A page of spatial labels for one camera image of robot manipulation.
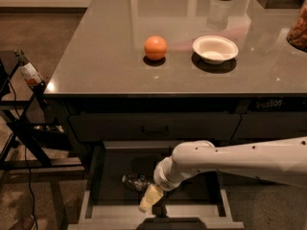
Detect open grey middle drawer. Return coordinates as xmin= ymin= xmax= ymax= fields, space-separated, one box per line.
xmin=68 ymin=141 xmax=245 ymax=230

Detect jar of brown snacks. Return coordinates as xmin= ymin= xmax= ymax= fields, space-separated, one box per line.
xmin=287 ymin=1 xmax=307 ymax=52

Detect clear plastic water bottle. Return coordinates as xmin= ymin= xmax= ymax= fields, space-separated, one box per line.
xmin=122 ymin=174 xmax=153 ymax=192

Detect closed dark top drawer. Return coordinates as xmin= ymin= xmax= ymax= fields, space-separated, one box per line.
xmin=69 ymin=112 xmax=241 ymax=142

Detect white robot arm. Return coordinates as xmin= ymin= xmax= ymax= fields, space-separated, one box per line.
xmin=139 ymin=137 xmax=307 ymax=213

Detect dark soda bottle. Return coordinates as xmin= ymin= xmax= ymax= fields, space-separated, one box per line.
xmin=14 ymin=50 xmax=46 ymax=94

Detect white paper bowl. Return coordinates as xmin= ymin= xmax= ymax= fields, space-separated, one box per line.
xmin=192 ymin=35 xmax=239 ymax=64

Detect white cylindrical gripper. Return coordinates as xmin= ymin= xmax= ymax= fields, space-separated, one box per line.
xmin=138 ymin=157 xmax=189 ymax=213

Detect orange fruit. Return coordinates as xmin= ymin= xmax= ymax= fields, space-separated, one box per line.
xmin=144 ymin=35 xmax=167 ymax=60

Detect black metal side stand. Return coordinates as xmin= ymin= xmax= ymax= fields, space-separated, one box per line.
xmin=0 ymin=51 xmax=82 ymax=171

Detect black cable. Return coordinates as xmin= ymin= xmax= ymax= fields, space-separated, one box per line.
xmin=8 ymin=77 xmax=39 ymax=230

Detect dark right cabinet drawers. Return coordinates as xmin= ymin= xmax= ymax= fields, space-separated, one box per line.
xmin=232 ymin=97 xmax=307 ymax=143

